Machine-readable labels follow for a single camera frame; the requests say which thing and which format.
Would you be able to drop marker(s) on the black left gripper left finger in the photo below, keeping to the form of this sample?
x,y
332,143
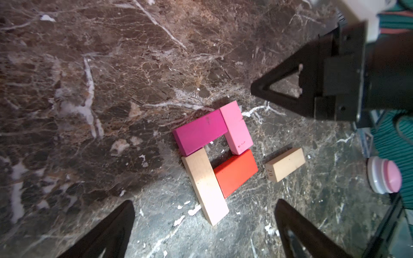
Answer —
x,y
110,237

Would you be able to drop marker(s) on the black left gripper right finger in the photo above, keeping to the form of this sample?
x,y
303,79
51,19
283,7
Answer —
x,y
299,236

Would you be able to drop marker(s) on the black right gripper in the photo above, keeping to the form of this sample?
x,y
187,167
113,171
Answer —
x,y
331,76

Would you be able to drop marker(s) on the pink block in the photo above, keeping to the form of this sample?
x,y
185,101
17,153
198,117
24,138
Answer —
x,y
238,136

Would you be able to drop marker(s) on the red block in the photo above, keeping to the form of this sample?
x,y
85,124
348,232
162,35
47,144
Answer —
x,y
234,172

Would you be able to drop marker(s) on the natural wood block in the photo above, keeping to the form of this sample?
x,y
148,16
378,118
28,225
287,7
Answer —
x,y
206,186
283,165

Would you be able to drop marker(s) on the magenta block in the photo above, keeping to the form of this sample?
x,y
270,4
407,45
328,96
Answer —
x,y
196,134

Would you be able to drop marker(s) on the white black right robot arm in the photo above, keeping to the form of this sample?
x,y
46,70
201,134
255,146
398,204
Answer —
x,y
388,75

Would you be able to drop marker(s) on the pink round button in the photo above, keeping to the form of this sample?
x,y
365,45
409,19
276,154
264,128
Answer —
x,y
384,175

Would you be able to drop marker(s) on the black front rail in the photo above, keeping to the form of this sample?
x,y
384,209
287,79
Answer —
x,y
394,236

